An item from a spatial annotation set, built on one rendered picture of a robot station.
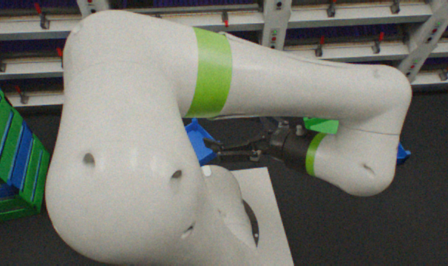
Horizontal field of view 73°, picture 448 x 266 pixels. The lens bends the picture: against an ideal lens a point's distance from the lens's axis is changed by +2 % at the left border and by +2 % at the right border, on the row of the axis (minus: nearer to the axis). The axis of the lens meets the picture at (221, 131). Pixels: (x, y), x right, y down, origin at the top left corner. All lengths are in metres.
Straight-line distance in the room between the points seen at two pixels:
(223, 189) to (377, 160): 0.29
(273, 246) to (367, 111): 0.48
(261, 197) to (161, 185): 0.71
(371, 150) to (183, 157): 0.39
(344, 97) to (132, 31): 0.31
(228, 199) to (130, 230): 0.42
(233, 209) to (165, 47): 0.39
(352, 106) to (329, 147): 0.11
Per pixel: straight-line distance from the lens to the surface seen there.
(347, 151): 0.57
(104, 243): 0.23
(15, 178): 1.31
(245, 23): 1.29
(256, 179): 0.95
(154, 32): 0.35
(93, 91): 0.28
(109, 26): 0.34
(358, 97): 0.51
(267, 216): 0.89
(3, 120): 1.31
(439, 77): 1.95
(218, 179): 0.65
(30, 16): 1.48
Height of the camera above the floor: 1.13
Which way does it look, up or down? 50 degrees down
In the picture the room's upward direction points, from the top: straight up
